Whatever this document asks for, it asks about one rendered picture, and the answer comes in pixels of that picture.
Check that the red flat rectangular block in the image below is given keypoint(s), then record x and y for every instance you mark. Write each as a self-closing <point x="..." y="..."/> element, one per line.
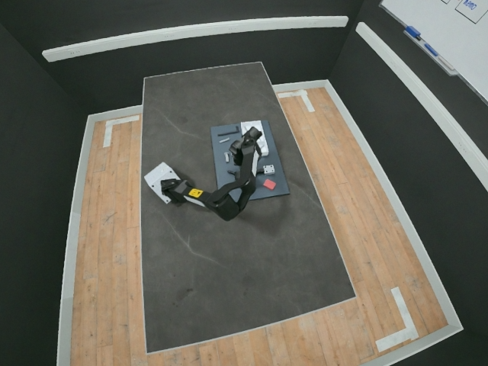
<point x="269" y="184"/>

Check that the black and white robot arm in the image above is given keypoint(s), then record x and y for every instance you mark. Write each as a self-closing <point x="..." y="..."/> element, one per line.
<point x="222" y="203"/>

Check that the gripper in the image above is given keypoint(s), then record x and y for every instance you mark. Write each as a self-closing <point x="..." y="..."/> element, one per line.
<point x="238" y="162"/>

